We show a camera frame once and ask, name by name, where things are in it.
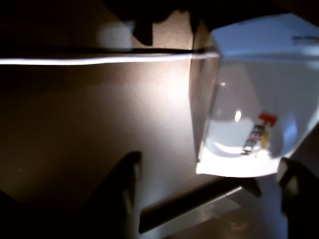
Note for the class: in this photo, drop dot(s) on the white and black servo box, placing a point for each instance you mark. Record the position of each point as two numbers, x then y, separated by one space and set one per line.
249 99

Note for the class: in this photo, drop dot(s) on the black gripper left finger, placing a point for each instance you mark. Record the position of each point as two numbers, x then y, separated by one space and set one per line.
119 199

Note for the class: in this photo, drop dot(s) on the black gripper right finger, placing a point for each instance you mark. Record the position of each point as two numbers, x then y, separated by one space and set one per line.
304 194

